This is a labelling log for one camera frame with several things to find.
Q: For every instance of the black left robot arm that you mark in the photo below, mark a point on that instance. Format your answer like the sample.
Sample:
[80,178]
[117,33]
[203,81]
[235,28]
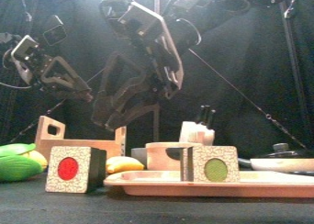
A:
[61,10]

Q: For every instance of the toy sushi piece red centre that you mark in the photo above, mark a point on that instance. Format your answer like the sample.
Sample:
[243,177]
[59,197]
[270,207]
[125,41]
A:
[73,169]

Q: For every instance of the toy sushi piece green centre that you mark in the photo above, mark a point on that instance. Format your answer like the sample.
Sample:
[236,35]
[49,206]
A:
[212,165]

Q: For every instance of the grey toy pot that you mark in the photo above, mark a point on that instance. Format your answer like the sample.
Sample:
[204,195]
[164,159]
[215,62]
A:
[139,155]

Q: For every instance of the white toy knife block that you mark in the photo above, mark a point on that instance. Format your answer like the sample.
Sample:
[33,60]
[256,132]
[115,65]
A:
[196,134]

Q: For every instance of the pink wooden toy cup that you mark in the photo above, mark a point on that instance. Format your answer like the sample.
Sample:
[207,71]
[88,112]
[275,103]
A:
[160,159]

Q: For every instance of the yellow toy banana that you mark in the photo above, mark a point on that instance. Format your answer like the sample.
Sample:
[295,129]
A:
[121,165]

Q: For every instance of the green toy corn cob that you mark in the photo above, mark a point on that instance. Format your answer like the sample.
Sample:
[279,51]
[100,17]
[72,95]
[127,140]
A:
[16,165]

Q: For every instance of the diagonal metal brace rod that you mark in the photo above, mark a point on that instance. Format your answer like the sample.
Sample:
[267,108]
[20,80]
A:
[244,99]

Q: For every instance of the pink plastic tray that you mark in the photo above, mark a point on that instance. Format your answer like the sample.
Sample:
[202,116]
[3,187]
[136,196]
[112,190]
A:
[212,186]

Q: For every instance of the black pan lid with knob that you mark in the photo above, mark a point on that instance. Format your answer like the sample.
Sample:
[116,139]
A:
[286,152]

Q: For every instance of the white toy pan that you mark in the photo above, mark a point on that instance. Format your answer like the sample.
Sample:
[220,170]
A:
[282,165]

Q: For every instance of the thin central frame pole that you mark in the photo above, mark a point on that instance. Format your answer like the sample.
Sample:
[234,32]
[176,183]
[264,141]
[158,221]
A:
[156,120]

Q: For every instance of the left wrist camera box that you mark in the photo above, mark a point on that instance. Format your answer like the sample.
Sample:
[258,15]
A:
[55,33]

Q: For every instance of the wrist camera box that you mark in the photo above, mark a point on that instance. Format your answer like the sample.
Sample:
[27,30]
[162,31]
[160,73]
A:
[113,9]
[55,33]

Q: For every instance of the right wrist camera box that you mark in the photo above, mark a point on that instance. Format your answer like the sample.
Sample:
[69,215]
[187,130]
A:
[113,9]

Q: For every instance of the vertical metal frame post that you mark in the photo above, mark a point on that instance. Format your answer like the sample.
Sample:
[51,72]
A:
[295,65]

